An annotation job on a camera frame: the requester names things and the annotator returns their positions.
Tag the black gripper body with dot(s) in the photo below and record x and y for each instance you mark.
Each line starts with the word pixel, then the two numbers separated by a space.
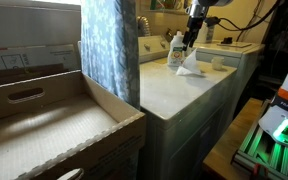
pixel 194 25

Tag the white paper towel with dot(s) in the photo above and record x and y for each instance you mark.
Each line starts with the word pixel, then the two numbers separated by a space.
pixel 190 65

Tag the washing machine with knob panel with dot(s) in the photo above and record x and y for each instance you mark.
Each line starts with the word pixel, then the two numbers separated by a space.
pixel 177 90

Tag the plain white washing machine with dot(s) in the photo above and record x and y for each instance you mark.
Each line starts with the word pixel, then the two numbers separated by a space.
pixel 244 60

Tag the white detergent bottle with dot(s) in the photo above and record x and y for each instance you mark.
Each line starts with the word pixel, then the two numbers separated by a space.
pixel 175 53

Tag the washer control knob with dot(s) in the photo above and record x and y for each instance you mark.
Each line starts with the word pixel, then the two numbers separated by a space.
pixel 163 44
pixel 147 47

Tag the small black object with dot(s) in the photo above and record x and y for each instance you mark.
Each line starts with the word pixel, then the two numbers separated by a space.
pixel 226 40

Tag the white cup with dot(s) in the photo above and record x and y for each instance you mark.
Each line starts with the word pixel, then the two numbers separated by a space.
pixel 218 63

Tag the blue patterned curtain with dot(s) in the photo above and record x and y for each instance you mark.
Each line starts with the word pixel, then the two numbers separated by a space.
pixel 107 50

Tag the wooden platform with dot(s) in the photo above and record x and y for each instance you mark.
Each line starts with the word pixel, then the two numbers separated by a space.
pixel 227 146

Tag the printed white cardboard sheet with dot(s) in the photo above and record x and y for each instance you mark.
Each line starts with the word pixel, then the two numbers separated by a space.
pixel 34 56

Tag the large grey box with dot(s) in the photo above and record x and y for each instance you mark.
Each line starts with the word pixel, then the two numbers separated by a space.
pixel 30 26

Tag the open brown cardboard box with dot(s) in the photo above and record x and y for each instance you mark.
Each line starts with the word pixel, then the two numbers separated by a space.
pixel 50 133

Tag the flat brown cardboard piece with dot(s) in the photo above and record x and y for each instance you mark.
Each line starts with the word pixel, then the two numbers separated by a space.
pixel 17 75

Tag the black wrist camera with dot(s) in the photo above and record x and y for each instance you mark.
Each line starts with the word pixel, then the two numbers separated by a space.
pixel 212 21

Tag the wall power outlet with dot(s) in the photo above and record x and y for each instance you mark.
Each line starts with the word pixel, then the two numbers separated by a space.
pixel 169 32

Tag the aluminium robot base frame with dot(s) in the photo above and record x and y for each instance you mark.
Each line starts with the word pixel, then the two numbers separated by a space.
pixel 267 156

